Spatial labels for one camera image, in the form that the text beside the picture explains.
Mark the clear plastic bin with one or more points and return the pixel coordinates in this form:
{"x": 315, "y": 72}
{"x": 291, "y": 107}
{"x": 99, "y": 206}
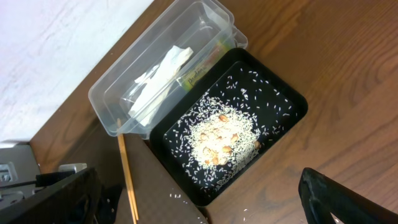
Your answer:
{"x": 195, "y": 24}

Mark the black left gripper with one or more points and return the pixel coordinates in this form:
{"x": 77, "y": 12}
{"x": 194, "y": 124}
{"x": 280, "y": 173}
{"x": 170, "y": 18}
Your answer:
{"x": 79, "y": 198}

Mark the black plastic bin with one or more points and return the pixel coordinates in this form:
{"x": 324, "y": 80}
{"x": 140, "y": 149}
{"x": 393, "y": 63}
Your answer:
{"x": 231, "y": 63}

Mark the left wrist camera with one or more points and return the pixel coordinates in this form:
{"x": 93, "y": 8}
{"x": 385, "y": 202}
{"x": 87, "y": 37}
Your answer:
{"x": 76, "y": 167}

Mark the rice and shell waste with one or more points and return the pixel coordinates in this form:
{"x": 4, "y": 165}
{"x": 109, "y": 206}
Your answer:
{"x": 226, "y": 128}

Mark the white paper napkin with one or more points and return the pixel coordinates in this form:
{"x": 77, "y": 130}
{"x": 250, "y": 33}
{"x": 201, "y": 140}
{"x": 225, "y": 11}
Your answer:
{"x": 145, "y": 106}

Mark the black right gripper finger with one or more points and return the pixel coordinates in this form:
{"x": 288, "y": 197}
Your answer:
{"x": 323, "y": 200}

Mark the grey dish rack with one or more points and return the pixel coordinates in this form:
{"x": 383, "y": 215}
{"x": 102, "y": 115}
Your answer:
{"x": 18, "y": 166}

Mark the wooden chopstick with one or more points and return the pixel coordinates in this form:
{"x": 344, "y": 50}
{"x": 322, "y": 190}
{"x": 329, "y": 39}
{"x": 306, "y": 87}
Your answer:
{"x": 127, "y": 175}
{"x": 135, "y": 204}

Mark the dark brown serving tray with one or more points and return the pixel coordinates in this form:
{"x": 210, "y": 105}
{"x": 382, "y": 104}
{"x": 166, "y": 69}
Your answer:
{"x": 158, "y": 197}

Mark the green foil wrapper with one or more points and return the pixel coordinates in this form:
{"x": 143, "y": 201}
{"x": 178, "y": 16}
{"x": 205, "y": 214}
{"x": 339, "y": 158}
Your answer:
{"x": 204, "y": 64}

